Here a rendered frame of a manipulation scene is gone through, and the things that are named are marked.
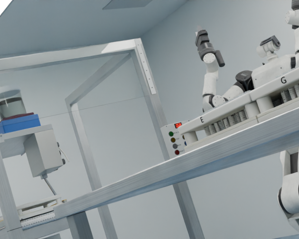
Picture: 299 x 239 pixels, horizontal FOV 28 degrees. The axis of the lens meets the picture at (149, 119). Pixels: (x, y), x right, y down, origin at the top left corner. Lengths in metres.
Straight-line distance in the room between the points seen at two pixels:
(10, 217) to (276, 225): 4.26
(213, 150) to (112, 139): 6.28
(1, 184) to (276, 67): 1.49
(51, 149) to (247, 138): 2.23
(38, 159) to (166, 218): 4.48
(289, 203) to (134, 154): 4.62
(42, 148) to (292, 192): 1.27
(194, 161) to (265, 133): 0.19
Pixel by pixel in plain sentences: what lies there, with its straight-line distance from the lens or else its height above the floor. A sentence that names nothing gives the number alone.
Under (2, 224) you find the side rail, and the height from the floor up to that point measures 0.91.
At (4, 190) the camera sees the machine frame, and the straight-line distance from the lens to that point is 2.97.
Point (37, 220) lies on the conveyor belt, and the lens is 3.07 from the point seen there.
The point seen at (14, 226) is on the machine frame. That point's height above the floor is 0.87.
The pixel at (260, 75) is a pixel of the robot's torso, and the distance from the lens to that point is 3.17.
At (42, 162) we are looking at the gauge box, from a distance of 3.11.
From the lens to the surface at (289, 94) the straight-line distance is 1.11.
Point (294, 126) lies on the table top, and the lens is 0.92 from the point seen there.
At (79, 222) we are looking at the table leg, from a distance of 1.58.
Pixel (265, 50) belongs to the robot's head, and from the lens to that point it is 3.22.
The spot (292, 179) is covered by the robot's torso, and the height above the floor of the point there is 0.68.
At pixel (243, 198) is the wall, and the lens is 7.00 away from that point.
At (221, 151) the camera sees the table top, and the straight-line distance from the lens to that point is 1.03.
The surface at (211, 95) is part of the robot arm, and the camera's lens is 3.13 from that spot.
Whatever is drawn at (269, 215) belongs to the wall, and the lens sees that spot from 6.78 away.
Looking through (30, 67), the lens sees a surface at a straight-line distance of 3.16.
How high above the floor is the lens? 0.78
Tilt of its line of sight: 8 degrees up
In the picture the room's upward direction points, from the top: 18 degrees counter-clockwise
